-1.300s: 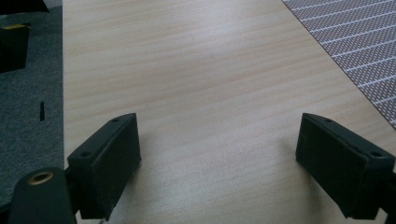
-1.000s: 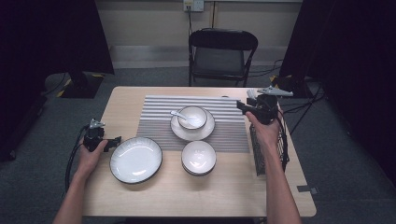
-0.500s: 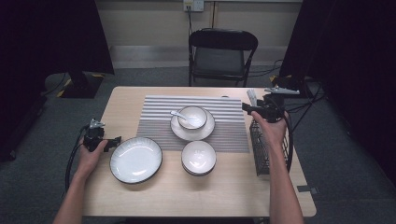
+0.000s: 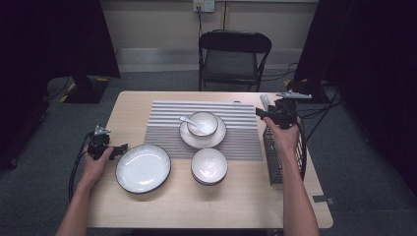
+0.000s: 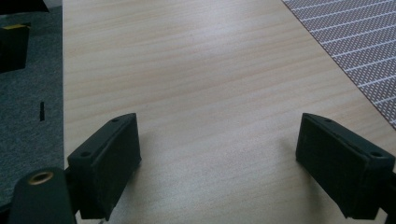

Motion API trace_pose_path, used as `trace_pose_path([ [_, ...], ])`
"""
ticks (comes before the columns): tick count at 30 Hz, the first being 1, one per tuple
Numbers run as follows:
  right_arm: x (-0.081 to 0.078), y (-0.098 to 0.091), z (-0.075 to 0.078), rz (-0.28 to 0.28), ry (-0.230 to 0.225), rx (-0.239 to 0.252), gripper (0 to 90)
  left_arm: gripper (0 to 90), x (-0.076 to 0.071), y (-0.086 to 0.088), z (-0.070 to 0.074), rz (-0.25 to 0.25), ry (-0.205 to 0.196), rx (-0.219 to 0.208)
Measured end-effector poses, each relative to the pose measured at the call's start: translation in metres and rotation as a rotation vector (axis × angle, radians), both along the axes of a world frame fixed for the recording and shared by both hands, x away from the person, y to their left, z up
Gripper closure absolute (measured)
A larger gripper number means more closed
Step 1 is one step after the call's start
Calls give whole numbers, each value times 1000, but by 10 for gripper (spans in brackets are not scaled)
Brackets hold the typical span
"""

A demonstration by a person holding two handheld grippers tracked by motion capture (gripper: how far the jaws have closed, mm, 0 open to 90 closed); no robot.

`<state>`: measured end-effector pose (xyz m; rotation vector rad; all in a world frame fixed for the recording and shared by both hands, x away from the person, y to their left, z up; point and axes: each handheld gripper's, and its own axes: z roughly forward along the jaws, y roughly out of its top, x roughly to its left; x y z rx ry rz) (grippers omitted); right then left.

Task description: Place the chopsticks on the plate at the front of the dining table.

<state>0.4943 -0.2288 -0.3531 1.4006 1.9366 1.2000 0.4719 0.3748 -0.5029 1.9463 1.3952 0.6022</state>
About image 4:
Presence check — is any black folding chair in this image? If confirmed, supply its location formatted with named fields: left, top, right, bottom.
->
left=198, top=29, right=273, bottom=92

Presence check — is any black wire basket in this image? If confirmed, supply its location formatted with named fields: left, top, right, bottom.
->
left=262, top=112, right=308, bottom=187

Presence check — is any white wall socket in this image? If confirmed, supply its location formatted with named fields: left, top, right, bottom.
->
left=192, top=0, right=216, bottom=14

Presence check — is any black curtain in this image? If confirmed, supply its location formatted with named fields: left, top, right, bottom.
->
left=0, top=0, right=121, bottom=171
left=293, top=0, right=417, bottom=198

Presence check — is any black stand base yellow tape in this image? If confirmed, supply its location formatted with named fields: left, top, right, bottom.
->
left=58, top=73, right=111, bottom=105
left=283, top=78, right=330, bottom=105

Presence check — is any black power cable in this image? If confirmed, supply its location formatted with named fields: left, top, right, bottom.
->
left=196, top=5, right=205, bottom=37

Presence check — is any white bowl dark rim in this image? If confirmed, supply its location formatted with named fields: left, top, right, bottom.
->
left=186, top=110, right=219, bottom=138
left=190, top=147, right=229, bottom=187

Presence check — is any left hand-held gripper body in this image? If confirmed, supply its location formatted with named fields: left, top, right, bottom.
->
left=87, top=125, right=112, bottom=161

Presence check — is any white plate dark rim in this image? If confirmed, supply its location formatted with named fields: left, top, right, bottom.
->
left=178, top=112, right=228, bottom=149
left=115, top=143, right=172, bottom=195

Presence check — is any person's left hand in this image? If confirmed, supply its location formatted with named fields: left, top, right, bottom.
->
left=79, top=147, right=114, bottom=191

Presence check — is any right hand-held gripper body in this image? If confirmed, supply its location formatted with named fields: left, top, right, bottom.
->
left=267, top=91, right=313, bottom=130

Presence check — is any grey striped placemat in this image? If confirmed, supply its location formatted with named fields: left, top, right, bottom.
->
left=144, top=99, right=264, bottom=161

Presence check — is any person's right hand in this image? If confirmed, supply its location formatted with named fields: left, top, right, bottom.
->
left=264, top=116, right=305, bottom=159

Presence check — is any white ceramic spoon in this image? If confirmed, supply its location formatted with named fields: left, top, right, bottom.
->
left=179, top=115, right=199, bottom=129

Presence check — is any bundle of white chopsticks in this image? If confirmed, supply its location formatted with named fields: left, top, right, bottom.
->
left=260, top=92, right=271, bottom=113

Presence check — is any grey tape piece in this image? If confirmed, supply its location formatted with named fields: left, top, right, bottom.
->
left=312, top=195, right=336, bottom=207

